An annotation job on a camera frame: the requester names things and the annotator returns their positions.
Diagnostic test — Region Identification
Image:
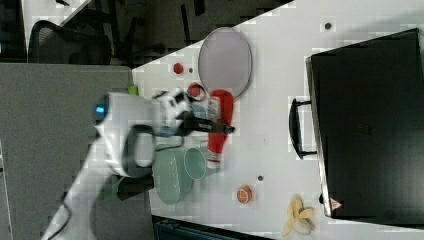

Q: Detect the blue bowl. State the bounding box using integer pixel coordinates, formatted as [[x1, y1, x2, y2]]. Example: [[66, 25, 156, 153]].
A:
[[191, 104, 209, 119]]

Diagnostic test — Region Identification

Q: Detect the black toaster oven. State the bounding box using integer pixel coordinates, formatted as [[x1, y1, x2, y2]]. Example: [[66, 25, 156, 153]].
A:
[[305, 28, 424, 229]]

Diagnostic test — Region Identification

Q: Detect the black office chair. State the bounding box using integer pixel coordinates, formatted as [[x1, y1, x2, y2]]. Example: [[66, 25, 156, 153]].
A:
[[28, 20, 112, 65]]

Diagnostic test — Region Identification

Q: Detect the dark blue crate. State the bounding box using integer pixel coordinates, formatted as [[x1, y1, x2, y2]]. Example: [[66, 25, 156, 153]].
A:
[[154, 219, 268, 240]]

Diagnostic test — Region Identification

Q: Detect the green perforated colander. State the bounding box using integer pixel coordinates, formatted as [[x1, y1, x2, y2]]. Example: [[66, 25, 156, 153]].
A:
[[152, 144, 193, 205]]

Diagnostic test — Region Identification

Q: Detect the red ketchup bottle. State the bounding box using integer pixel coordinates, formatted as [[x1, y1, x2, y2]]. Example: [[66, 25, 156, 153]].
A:
[[207, 89, 234, 169]]

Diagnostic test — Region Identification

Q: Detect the green metal cup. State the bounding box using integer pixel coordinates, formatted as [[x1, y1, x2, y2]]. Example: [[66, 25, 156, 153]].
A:
[[184, 147, 218, 180]]

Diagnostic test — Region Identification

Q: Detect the orange slice toy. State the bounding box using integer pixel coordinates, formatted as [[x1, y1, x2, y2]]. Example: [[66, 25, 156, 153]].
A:
[[237, 185, 253, 204]]

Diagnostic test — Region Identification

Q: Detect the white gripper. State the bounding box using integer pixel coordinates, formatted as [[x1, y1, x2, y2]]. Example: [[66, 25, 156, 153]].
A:
[[152, 89, 235, 137]]

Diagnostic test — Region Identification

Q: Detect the small red tomato toy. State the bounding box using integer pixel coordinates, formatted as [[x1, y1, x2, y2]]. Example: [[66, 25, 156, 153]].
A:
[[173, 63, 184, 74]]

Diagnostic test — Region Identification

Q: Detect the green bottle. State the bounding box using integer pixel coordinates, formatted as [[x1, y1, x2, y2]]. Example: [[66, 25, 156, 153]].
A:
[[128, 85, 139, 95]]

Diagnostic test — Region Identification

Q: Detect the peeled banana toy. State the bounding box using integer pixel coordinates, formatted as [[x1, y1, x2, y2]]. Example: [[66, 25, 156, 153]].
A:
[[282, 195, 314, 237]]

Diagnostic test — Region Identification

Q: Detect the red strawberry toy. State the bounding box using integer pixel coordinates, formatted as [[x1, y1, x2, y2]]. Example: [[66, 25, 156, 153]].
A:
[[187, 82, 206, 101]]

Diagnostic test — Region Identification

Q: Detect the grey round plate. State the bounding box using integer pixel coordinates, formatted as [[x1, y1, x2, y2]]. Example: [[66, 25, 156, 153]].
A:
[[198, 27, 253, 98]]

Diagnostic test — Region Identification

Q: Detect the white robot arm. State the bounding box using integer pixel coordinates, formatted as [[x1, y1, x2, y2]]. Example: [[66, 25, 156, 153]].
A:
[[40, 88, 234, 240]]

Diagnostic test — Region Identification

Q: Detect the grey partition panel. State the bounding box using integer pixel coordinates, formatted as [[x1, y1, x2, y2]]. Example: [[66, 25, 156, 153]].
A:
[[0, 63, 132, 240]]

